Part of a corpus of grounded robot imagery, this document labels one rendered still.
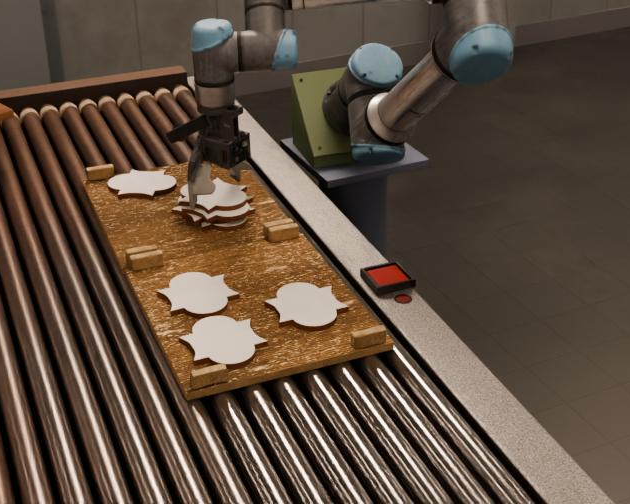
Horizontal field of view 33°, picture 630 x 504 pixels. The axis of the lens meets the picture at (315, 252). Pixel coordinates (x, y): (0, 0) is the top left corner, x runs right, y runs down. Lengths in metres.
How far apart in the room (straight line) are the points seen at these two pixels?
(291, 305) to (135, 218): 0.48
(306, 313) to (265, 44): 0.51
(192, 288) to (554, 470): 0.71
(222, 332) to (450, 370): 0.37
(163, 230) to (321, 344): 0.51
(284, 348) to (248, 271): 0.26
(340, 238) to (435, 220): 2.08
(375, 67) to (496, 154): 2.45
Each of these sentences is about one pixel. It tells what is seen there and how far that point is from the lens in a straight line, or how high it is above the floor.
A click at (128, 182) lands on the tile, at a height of 0.95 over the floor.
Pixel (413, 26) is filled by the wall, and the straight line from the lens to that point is 5.76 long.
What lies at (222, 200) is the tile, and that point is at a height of 0.98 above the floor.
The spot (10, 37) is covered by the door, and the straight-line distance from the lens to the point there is 4.95.
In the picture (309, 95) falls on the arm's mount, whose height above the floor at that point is 1.01.
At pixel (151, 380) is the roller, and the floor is 0.92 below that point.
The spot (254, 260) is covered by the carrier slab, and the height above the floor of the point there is 0.94.
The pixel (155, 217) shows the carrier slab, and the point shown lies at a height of 0.94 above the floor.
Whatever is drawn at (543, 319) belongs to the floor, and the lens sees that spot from 3.56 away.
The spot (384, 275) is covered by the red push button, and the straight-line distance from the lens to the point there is 1.91.
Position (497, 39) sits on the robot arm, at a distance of 1.94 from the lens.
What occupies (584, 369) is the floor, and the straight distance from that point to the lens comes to 3.34.
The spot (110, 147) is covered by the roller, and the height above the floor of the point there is 0.92.
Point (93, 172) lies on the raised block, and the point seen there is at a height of 0.96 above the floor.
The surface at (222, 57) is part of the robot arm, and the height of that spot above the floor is 1.28.
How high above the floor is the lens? 1.89
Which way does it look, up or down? 29 degrees down
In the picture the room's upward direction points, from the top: 1 degrees counter-clockwise
